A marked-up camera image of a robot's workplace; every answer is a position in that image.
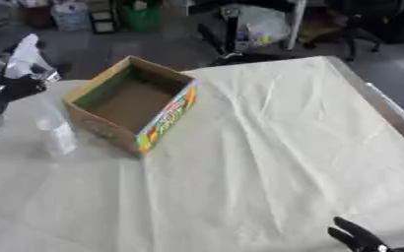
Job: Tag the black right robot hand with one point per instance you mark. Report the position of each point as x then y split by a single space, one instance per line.
358 238

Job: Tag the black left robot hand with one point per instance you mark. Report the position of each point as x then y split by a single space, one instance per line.
17 88

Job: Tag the clear plastic bottle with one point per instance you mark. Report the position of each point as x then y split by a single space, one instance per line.
56 126

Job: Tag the open cardboard box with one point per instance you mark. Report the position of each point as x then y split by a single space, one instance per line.
132 104

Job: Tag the white printed bag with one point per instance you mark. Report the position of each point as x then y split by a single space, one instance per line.
71 15

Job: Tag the green bin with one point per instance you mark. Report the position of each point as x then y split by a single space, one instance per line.
141 15

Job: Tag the black office chair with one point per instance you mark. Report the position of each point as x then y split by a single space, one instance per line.
349 29

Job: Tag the black tripod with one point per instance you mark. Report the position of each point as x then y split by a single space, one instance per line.
229 36

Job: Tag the white table leg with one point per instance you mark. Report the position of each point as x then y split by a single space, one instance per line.
296 24

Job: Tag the white plastic bag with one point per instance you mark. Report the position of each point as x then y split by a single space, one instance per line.
263 28

